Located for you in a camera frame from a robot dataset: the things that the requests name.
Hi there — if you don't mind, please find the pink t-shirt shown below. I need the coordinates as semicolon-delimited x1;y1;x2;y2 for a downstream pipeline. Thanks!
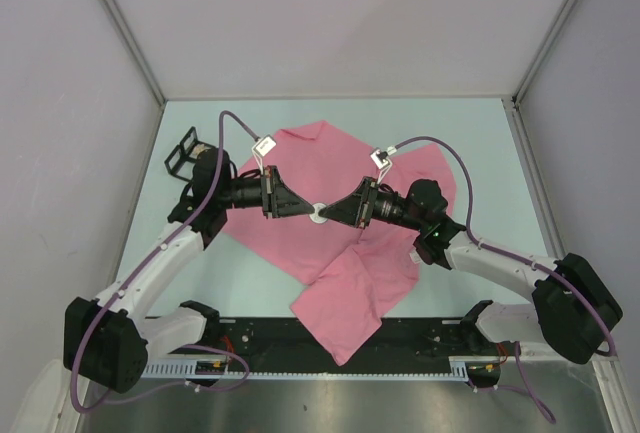
224;121;459;367

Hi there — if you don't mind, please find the black wire frame box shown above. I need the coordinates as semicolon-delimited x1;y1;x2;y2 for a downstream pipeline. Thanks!
164;126;200;182

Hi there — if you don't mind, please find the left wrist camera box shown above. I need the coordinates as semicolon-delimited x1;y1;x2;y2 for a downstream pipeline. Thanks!
251;135;277;171

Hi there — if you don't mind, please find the gold leaf rhinestone brooch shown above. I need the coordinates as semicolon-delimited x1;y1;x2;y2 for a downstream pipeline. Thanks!
192;143;209;158

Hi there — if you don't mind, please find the white slotted cable duct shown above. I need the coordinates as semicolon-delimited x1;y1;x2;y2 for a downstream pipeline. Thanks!
142;356;502;382

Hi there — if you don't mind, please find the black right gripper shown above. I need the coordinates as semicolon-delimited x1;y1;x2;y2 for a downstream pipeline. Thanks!
319;177;425;232

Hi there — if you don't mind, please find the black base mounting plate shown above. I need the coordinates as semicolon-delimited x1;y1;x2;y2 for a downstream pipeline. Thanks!
197;317;514;367

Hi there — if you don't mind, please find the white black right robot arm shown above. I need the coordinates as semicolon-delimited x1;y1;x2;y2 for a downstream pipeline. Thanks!
319;177;623;364

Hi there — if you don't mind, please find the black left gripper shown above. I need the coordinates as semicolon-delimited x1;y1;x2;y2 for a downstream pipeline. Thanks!
218;166;314;219

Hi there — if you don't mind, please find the white garment label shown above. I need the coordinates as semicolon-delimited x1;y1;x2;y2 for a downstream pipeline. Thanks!
409;251;421;264

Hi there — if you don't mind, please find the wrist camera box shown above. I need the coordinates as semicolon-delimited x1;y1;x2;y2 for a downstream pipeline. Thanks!
370;146;397;185
251;135;277;171

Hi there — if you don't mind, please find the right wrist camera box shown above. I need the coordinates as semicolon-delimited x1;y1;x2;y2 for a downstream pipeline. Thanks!
370;146;397;185

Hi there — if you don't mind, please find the round portrait pin badge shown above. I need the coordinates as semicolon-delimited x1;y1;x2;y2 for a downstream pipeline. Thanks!
309;202;328;224

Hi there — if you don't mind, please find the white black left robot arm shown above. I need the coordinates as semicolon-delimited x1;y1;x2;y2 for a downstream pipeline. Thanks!
63;147;314;393

